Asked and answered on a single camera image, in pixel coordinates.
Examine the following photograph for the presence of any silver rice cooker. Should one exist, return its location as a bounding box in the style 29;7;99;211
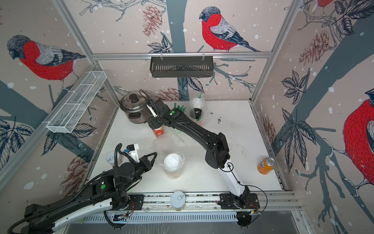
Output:
119;92;152;124

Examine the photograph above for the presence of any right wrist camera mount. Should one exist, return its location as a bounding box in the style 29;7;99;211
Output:
147;100;157;118

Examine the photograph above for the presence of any clear plastic carrier bag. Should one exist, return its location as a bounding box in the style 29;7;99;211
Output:
189;92;208;125

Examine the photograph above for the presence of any white mesh wall shelf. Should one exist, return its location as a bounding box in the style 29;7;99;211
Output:
46;71;107;133

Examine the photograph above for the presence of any white can left side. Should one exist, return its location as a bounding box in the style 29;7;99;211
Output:
106;151;123;167

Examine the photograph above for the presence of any yellow cup white lid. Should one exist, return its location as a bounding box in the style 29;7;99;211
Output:
163;153;183;179

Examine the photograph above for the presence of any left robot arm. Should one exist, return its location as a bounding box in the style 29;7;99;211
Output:
7;152;157;234

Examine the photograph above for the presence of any green straw holder cup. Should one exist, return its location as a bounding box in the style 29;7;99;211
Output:
174;102;186;135

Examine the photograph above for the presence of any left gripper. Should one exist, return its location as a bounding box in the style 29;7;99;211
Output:
122;152;158;192

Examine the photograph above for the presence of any red cup black lid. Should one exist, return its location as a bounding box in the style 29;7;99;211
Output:
190;107;205;124
153;125;164;137

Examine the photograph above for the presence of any can on front rail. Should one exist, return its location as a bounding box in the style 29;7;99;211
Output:
170;191;186;211

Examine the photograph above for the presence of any red cup black lid front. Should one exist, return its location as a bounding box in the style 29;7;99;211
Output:
190;107;205;124

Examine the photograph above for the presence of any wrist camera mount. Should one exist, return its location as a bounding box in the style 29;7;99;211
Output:
124;144;140;163
147;100;157;118

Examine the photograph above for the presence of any orange drink can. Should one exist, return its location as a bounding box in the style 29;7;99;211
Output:
257;157;275;175

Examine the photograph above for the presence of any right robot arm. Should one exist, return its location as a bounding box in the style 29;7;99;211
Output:
147;99;255;209

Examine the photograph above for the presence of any black hanging wire basket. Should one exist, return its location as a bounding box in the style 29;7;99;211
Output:
150;56;214;78

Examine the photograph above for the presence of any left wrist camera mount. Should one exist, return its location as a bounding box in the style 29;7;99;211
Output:
124;144;140;163

